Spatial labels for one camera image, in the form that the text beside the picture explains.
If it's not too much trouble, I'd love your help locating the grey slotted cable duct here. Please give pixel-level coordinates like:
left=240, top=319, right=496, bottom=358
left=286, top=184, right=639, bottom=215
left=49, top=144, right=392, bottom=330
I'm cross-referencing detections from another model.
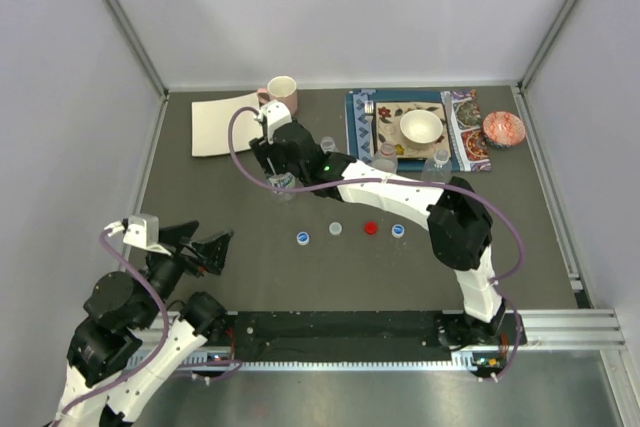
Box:
left=184, top=344, right=506, bottom=373

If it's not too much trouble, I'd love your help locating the red-cap red-label bottle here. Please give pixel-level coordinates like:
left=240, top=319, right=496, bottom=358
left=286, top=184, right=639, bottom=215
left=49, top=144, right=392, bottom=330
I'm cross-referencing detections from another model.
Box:
left=371, top=142, right=398, bottom=174

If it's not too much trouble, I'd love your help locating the blue patterned placemat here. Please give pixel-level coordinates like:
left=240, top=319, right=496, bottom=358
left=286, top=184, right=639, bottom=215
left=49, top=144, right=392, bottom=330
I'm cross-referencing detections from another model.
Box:
left=345, top=89, right=443, bottom=173

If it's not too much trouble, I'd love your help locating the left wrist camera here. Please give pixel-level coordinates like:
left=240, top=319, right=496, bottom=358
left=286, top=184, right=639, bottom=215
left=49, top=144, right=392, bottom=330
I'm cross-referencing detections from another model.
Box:
left=104, top=214, right=171, bottom=256

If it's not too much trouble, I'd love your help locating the white-cap red-label bottle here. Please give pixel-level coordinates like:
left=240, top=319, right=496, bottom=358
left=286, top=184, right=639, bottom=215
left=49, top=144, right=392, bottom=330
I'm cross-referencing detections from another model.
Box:
left=320, top=136, right=337, bottom=153

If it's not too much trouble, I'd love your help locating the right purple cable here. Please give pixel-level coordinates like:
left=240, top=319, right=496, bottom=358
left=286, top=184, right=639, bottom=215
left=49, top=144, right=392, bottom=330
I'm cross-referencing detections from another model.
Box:
left=228, top=107, right=527, bottom=298

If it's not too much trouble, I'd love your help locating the red bottle cap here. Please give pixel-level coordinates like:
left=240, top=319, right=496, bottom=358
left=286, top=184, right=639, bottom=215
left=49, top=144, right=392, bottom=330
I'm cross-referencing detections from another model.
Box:
left=364, top=221, right=379, bottom=235

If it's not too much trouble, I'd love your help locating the floral square plate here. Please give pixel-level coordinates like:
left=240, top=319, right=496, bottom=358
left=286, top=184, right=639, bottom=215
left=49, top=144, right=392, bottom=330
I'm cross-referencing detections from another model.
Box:
left=375, top=102, right=451, bottom=160

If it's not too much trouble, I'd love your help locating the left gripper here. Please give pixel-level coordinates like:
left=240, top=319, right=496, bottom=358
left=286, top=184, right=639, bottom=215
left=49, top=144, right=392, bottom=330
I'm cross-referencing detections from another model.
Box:
left=136, top=219, right=234, bottom=327

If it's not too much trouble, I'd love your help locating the small blue-cap water bottle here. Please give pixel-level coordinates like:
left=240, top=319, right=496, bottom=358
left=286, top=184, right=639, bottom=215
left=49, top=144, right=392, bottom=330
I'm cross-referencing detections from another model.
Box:
left=267, top=172, right=296, bottom=203

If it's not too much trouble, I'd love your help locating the white square plate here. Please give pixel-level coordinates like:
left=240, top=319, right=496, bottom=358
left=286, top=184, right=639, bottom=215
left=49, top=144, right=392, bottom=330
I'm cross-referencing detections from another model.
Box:
left=191, top=93, right=262, bottom=157

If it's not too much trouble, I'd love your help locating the clear label-free plastic bottle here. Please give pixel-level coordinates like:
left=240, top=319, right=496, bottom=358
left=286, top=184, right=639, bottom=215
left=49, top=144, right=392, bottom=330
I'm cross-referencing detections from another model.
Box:
left=421, top=149, right=452, bottom=183

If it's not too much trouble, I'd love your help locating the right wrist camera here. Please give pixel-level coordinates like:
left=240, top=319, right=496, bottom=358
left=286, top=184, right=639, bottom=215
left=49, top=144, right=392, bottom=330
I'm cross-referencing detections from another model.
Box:
left=254, top=100, right=292, bottom=144

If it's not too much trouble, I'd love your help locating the silver fork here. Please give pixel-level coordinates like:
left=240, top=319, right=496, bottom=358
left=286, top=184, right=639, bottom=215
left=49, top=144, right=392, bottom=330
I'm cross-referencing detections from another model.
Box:
left=364, top=101, right=375, bottom=120

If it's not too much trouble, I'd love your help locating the pink mug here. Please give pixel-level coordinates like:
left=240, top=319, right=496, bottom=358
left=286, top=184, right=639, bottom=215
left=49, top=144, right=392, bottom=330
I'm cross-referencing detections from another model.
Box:
left=257, top=76, right=298, bottom=115

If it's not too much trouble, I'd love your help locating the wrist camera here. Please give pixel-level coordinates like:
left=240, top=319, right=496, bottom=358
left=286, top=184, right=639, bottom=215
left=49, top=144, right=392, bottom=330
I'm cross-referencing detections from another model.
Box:
left=254, top=100, right=292, bottom=144
left=104, top=214, right=171, bottom=256

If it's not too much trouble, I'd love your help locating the blue white bottle cap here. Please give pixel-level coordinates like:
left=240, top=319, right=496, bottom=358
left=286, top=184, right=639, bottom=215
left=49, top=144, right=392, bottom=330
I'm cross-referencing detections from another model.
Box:
left=391, top=224, right=405, bottom=238

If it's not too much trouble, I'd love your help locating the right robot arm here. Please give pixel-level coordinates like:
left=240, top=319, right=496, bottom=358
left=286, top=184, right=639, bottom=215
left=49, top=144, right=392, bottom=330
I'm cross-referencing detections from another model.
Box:
left=250, top=119, right=506, bottom=343

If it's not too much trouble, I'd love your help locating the red patterned bowl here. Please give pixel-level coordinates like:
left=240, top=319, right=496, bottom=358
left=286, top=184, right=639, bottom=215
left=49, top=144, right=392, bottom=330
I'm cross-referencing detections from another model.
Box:
left=482, top=111, right=526, bottom=149

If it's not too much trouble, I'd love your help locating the white bowl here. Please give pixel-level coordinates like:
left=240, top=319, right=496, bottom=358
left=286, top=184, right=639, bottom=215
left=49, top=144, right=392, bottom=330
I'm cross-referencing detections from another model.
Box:
left=400, top=110, right=444, bottom=144

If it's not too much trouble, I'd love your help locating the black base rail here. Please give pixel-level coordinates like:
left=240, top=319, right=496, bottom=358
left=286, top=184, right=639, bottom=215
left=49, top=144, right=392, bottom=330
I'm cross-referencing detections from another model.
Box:
left=209, top=306, right=506, bottom=356

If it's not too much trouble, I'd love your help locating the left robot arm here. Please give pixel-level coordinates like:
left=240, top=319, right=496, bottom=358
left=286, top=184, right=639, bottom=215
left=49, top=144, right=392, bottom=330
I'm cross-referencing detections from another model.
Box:
left=52, top=214, right=241, bottom=426

